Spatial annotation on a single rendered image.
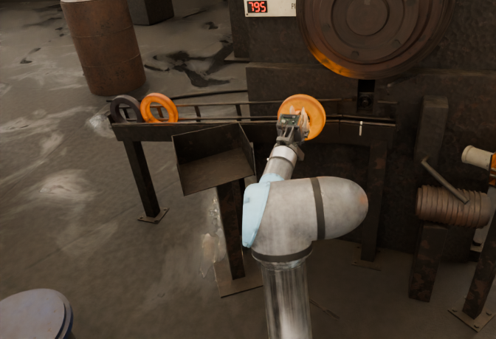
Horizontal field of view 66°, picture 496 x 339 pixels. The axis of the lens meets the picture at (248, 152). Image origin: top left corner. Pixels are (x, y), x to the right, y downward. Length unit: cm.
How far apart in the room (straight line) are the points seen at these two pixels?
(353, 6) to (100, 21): 288
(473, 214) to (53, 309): 137
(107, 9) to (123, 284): 255
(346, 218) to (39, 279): 174
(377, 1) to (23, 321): 140
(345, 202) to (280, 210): 11
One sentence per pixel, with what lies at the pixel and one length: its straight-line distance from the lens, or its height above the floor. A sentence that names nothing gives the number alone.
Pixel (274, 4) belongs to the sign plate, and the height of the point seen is 110.
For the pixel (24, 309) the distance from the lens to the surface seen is 146.
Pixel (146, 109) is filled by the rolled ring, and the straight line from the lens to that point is 184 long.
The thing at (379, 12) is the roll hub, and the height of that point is 112.
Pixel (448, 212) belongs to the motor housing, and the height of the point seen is 49.
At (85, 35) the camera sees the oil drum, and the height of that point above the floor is 59.
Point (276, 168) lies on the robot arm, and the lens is 101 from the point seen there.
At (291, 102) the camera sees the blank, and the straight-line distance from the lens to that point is 122.
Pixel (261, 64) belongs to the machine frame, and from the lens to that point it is 160.
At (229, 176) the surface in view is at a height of 60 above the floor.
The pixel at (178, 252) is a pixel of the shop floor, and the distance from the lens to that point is 200.
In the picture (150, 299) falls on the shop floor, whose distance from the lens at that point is 186.
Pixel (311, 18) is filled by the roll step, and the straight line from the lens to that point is 133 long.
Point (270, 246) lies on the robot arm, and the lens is 69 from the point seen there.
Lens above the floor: 141
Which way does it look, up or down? 32 degrees down
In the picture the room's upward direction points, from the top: 6 degrees counter-clockwise
